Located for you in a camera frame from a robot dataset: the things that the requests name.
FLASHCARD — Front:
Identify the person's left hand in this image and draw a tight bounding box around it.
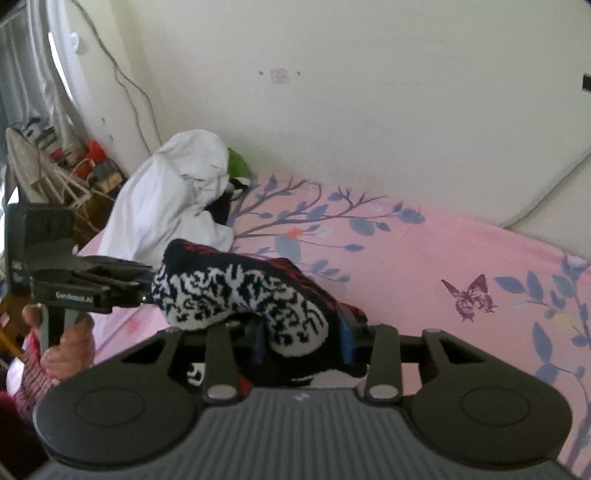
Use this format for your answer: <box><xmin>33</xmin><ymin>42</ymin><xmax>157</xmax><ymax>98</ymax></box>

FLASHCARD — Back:
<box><xmin>22</xmin><ymin>305</ymin><xmax>96</xmax><ymax>384</ymax></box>

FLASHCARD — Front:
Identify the white garment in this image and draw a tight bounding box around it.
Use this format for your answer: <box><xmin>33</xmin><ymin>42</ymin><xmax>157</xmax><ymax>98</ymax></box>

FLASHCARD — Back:
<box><xmin>98</xmin><ymin>130</ymin><xmax>235</xmax><ymax>265</ymax></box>

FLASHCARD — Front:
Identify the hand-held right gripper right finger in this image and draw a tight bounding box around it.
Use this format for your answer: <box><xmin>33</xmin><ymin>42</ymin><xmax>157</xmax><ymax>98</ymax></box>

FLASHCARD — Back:
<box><xmin>338</xmin><ymin>311</ymin><xmax>483</xmax><ymax>403</ymax></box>

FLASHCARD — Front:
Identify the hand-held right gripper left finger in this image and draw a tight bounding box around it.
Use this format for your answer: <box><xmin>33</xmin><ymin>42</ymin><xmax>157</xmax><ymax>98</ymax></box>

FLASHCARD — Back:
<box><xmin>121</xmin><ymin>322</ymin><xmax>266</xmax><ymax>403</ymax></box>

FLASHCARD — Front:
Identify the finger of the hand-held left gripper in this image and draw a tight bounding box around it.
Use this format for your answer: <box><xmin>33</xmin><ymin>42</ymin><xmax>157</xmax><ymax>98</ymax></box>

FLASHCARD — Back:
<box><xmin>110</xmin><ymin>278</ymin><xmax>156</xmax><ymax>308</ymax></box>
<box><xmin>74</xmin><ymin>255</ymin><xmax>155</xmax><ymax>279</ymax></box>

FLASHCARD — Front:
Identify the green cloth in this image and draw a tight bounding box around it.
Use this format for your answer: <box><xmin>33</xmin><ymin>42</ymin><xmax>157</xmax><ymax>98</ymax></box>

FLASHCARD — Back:
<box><xmin>225</xmin><ymin>147</ymin><xmax>253</xmax><ymax>181</ymax></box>

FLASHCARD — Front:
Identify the pink floral bedsheet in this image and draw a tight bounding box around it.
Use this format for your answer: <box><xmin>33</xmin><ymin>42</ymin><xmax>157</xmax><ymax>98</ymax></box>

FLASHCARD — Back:
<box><xmin>76</xmin><ymin>173</ymin><xmax>591</xmax><ymax>476</ymax></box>

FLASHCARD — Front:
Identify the thick white cable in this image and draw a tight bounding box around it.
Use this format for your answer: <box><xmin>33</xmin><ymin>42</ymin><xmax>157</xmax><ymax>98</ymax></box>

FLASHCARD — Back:
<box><xmin>501</xmin><ymin>151</ymin><xmax>591</xmax><ymax>228</ymax></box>

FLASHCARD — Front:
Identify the black and white cloth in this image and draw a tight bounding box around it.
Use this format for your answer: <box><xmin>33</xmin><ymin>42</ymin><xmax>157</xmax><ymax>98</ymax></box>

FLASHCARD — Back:
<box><xmin>203</xmin><ymin>176</ymin><xmax>254</xmax><ymax>228</ymax></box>

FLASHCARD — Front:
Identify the wall cable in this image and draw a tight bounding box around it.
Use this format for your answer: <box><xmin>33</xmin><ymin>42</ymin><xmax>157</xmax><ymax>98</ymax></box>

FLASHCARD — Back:
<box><xmin>69</xmin><ymin>0</ymin><xmax>163</xmax><ymax>155</ymax></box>

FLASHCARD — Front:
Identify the patterned knit garment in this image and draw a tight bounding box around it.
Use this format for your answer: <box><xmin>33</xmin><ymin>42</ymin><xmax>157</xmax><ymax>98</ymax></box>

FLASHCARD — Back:
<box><xmin>151</xmin><ymin>239</ymin><xmax>370</xmax><ymax>386</ymax></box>

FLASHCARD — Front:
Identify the white curtain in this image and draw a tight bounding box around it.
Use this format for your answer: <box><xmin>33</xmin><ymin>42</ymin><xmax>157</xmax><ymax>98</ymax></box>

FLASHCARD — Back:
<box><xmin>0</xmin><ymin>0</ymin><xmax>90</xmax><ymax>144</ymax></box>

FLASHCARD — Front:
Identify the white ironing board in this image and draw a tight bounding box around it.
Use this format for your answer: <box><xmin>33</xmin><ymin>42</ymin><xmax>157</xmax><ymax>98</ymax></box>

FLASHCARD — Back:
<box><xmin>6</xmin><ymin>126</ymin><xmax>93</xmax><ymax>209</ymax></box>

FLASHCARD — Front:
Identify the person's dark red clothing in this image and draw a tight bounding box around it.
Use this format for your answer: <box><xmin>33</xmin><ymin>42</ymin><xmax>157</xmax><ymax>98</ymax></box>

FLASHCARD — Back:
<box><xmin>0</xmin><ymin>391</ymin><xmax>49</xmax><ymax>464</ymax></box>

